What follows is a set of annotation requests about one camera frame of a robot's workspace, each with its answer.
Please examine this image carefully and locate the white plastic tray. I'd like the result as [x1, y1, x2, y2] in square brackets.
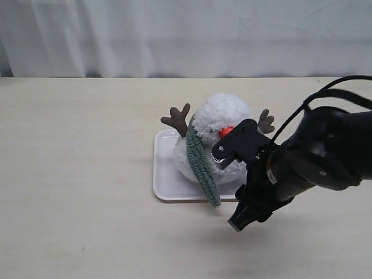
[152, 131, 246, 203]

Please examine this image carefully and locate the green fuzzy scarf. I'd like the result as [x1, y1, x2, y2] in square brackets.
[186, 116, 221, 208]

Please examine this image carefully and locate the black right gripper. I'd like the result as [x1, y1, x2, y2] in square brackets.
[211, 119, 314, 232]

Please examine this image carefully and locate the white curtain backdrop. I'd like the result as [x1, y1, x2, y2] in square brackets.
[1, 1, 371, 78]

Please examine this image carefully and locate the white snowman plush toy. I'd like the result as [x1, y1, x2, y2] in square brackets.
[160, 92, 276, 184]

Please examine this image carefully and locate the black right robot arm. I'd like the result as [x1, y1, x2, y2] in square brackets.
[211, 106, 371, 231]

